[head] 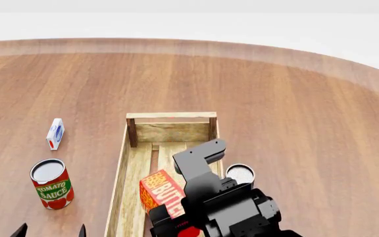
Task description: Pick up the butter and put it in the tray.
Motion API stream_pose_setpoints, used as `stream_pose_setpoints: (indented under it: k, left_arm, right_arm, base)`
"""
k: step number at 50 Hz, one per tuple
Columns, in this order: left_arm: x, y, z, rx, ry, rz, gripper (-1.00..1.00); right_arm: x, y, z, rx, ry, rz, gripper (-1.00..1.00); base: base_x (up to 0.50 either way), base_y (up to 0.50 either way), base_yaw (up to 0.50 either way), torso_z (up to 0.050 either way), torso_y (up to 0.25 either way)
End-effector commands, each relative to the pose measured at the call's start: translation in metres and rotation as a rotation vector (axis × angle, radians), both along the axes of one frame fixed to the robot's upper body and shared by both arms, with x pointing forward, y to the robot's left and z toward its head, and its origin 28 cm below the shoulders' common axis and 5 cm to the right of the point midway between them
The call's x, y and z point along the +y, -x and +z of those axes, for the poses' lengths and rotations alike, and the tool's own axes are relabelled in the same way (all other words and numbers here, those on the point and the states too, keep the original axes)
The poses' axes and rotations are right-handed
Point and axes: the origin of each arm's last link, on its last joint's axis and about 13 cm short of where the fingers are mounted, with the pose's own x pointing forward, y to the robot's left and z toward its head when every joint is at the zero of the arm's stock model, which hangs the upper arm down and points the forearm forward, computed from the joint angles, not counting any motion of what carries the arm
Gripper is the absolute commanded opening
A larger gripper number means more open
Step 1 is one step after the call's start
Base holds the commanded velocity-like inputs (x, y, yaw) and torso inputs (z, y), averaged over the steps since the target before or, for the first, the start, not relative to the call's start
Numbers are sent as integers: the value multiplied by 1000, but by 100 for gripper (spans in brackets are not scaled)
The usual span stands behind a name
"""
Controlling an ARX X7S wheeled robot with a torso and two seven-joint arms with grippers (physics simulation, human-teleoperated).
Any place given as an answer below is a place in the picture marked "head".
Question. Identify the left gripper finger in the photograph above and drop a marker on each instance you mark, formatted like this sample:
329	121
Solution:
83	231
20	231

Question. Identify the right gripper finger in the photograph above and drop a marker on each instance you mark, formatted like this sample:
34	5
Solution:
163	221
194	163

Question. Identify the red butter box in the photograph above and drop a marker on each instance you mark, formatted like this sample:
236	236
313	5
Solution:
160	188

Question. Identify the wooden tray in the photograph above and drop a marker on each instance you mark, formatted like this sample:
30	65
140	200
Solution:
137	172

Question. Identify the small dark can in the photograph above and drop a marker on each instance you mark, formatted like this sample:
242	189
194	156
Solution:
240	174

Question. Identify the tomato sauce can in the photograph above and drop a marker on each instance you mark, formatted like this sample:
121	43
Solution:
53	185

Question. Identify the white blue carton box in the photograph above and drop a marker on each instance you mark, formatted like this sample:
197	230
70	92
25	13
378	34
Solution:
55	134

